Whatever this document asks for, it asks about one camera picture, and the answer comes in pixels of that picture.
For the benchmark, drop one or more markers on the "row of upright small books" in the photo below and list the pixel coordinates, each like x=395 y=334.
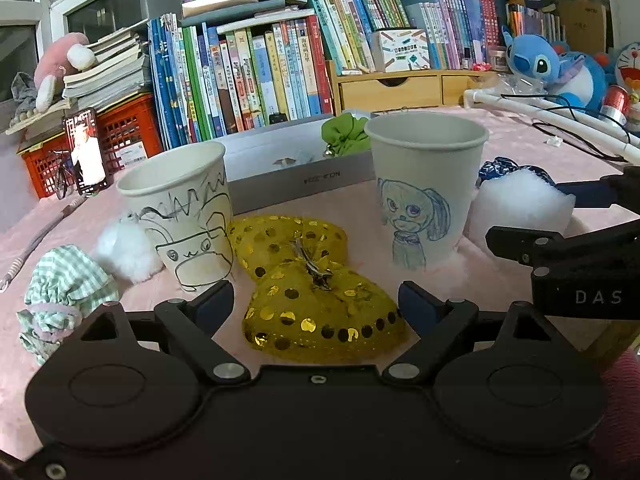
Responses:
x=450 y=25

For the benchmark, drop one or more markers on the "beige flat box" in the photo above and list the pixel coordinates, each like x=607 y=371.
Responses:
x=220 y=2

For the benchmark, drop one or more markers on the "blue cat plush toy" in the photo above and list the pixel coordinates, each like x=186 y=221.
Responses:
x=629 y=65

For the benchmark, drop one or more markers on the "dark green flat book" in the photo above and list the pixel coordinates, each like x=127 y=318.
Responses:
x=240 y=12

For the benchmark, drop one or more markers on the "white plastic tube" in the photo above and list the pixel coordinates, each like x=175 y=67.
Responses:
x=550 y=112

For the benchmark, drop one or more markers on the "grey cloth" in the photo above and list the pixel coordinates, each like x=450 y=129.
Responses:
x=25 y=92

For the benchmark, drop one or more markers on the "paper cup with colourful drawing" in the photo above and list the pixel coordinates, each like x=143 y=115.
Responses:
x=425 y=170

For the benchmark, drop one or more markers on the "smartphone with lit screen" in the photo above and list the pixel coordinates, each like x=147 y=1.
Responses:
x=85 y=150

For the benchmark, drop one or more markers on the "small pink toy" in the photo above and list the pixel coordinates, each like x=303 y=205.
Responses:
x=482 y=66

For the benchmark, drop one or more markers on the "blue alien plush toy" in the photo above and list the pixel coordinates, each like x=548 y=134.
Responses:
x=535 y=60

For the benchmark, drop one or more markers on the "small white wrapper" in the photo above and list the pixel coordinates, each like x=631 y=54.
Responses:
x=552 y=142

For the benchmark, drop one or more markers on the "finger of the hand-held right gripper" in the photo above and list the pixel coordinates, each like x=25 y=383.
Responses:
x=585 y=195
x=510 y=245

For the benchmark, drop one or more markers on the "white label printer box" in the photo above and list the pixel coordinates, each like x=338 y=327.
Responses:
x=400 y=52

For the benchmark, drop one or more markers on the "dark blue patterned scrunchie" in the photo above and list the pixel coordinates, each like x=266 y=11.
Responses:
x=500 y=166

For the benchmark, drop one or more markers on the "red plastic crate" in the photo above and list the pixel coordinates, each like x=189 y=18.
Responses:
x=130 y=130

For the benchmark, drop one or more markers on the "blue and white plush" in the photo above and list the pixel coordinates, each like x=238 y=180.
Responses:
x=585 y=80

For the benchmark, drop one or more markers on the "bright green scrunchie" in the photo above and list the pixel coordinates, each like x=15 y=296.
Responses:
x=345 y=135

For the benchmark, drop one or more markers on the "grey cardboard box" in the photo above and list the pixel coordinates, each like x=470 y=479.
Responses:
x=300 y=180

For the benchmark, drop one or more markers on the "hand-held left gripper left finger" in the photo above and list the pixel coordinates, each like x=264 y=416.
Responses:
x=216 y=306

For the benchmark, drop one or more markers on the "white fluffy ball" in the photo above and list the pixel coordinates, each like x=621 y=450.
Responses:
x=125 y=250
x=520 y=200

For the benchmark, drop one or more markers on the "yellow sequined bow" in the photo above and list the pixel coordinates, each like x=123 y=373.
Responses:
x=310 y=320

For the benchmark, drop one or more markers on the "brown cardboard box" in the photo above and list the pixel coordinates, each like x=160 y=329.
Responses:
x=582 y=25

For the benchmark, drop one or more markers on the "stack of worn paperback books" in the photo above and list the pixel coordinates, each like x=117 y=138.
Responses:
x=110 y=70

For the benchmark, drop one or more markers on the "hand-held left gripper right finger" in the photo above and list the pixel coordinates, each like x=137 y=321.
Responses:
x=415 y=306

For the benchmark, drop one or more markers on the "row of upright large books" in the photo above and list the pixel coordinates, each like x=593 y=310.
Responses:
x=240 y=85

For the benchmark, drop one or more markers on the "paper cup with black scribble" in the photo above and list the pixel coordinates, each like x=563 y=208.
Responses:
x=175 y=220

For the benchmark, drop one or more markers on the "green checked scrunchie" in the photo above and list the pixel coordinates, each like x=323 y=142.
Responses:
x=65 y=275

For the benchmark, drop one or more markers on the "pink plush toy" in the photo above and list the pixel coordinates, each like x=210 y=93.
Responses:
x=55 y=60

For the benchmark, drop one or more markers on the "red drink can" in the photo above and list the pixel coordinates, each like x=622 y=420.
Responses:
x=614 y=105

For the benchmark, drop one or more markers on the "wooden drawer organizer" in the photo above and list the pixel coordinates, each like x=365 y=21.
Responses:
x=390 y=95

